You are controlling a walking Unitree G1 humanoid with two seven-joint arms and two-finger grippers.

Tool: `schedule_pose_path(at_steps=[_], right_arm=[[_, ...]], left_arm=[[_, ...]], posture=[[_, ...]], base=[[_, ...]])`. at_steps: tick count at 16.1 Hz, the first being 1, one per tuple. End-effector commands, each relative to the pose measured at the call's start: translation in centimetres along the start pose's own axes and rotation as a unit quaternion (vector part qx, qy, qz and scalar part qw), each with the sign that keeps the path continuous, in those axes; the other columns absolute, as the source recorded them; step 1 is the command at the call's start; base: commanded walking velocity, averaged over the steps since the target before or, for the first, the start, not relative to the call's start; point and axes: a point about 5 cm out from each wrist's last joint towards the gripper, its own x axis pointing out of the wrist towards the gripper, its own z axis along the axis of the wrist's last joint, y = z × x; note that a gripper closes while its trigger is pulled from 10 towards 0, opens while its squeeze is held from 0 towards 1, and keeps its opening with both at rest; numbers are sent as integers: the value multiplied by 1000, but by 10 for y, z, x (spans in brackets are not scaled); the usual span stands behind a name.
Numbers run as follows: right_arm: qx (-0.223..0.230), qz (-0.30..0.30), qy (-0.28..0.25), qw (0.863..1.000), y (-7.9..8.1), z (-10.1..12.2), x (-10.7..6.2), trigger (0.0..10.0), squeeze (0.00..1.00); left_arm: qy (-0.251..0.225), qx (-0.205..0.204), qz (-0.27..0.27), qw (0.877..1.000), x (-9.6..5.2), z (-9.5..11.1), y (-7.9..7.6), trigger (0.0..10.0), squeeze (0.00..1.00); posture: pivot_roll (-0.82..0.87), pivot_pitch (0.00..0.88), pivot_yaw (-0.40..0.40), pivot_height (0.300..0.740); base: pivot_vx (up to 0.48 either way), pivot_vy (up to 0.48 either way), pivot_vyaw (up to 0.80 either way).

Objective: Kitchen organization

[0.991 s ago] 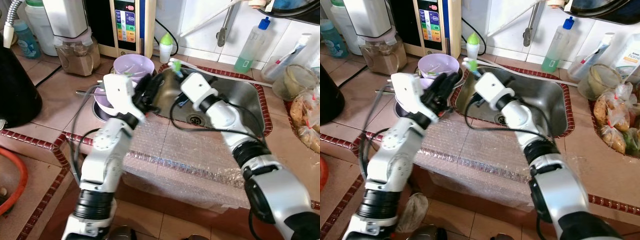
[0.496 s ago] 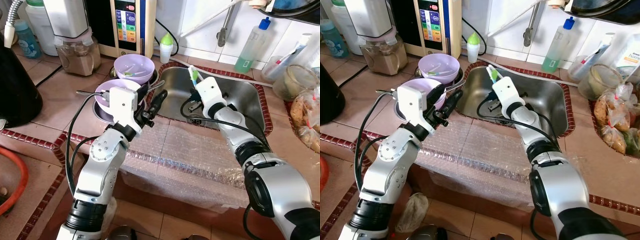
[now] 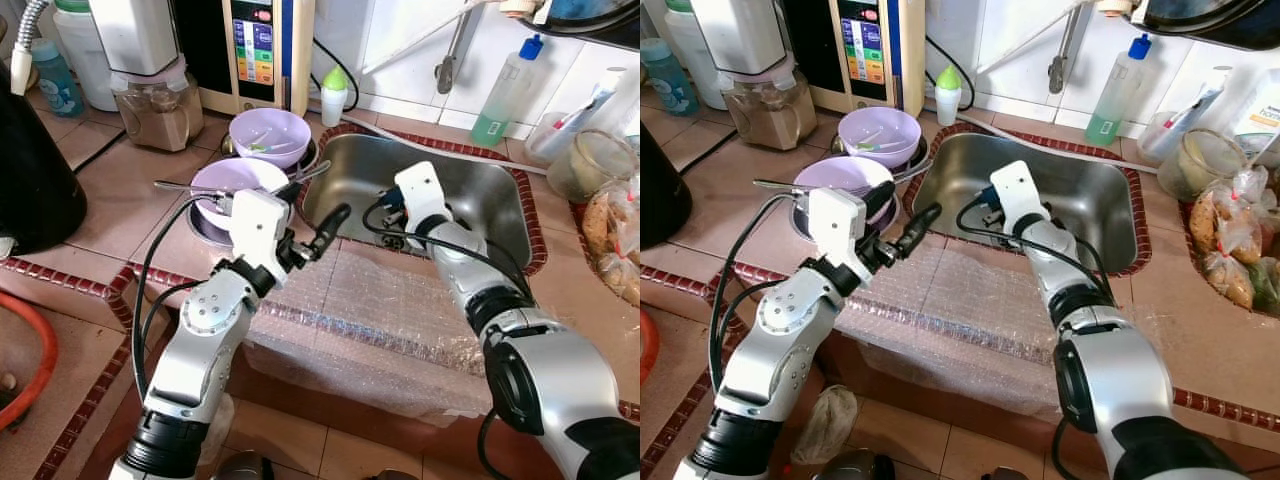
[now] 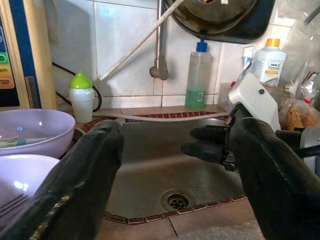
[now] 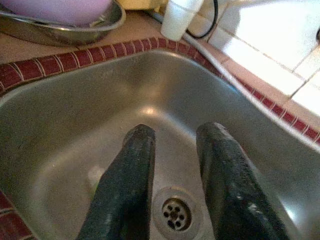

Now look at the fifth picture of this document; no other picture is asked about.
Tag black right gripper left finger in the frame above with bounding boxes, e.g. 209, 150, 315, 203
76, 123, 157, 240

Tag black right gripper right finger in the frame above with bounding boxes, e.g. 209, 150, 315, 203
195, 121, 291, 240

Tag metal sink drain strainer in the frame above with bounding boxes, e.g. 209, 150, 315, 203
152, 186, 204, 235

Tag stainless steel sink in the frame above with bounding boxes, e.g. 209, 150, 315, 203
0, 48, 320, 240

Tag stainless steel tray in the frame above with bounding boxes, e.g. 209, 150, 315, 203
0, 0, 126, 48

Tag white bottle green cap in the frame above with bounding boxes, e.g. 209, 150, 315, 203
159, 0, 204, 42

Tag lilac plastic bowl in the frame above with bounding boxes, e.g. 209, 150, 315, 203
0, 0, 115, 27

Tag black power cable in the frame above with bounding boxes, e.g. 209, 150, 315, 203
186, 0, 220, 40

